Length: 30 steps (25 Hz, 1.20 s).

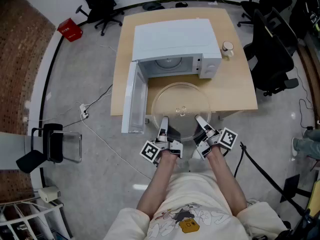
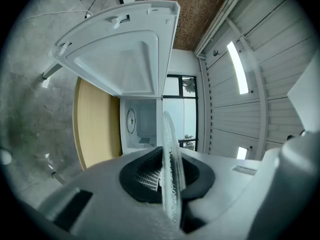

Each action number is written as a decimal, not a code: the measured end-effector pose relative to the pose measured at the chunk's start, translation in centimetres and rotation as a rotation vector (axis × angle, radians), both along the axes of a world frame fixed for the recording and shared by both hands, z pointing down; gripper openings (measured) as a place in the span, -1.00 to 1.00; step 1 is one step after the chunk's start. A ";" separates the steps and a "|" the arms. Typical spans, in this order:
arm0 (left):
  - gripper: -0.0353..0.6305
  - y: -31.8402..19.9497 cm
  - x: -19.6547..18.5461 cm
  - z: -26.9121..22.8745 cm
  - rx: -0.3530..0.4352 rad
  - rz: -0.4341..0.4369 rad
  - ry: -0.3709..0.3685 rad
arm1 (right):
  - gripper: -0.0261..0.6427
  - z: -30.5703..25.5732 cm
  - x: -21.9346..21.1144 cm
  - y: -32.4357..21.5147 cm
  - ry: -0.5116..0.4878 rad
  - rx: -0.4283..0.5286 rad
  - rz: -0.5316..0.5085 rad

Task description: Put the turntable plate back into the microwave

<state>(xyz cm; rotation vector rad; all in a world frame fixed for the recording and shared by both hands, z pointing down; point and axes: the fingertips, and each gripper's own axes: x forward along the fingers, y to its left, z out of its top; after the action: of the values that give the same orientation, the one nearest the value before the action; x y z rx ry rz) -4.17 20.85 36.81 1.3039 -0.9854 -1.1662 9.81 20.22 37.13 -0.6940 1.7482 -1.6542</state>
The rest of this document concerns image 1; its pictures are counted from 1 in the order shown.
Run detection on white wire rack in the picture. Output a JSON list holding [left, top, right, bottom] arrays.
[[0, 200, 73, 240]]

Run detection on white power adapter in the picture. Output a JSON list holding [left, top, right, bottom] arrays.
[[37, 185, 62, 204]]

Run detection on white mug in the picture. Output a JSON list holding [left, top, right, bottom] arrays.
[[221, 40, 235, 58]]

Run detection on white microwave oven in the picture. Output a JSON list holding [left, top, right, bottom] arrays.
[[121, 18, 223, 135]]

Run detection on black cable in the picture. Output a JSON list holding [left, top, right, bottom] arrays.
[[292, 66, 316, 130], [62, 83, 114, 129]]

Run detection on black round floor object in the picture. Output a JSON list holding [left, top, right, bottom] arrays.
[[142, 1, 166, 11]]

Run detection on person's left forearm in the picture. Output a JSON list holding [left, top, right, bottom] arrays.
[[136, 150, 180, 220]]

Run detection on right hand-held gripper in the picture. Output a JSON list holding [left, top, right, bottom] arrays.
[[194, 114, 238, 161]]

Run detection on white cable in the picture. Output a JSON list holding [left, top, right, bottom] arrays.
[[79, 113, 153, 180]]

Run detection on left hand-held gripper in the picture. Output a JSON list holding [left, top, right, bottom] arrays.
[[139, 116, 184, 164]]

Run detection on white power strip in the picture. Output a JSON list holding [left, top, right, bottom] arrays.
[[79, 103, 90, 120]]

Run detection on red box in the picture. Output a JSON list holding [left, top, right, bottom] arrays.
[[56, 18, 84, 43]]

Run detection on person's right forearm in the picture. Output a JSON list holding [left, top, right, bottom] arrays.
[[206, 146, 248, 217]]

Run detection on yellow flat board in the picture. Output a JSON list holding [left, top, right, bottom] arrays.
[[306, 179, 320, 211]]

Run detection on round glass turntable plate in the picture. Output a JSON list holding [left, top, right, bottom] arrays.
[[151, 81, 213, 142]]

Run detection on black stand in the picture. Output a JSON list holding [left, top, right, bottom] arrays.
[[239, 141, 320, 226]]

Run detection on person's light trousers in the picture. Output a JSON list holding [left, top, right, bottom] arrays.
[[187, 149, 215, 174]]

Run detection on person's cream printed shirt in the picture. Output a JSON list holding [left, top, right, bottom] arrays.
[[103, 171, 288, 240]]

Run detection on black metal-frame chair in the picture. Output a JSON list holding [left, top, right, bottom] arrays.
[[16, 123, 83, 174]]

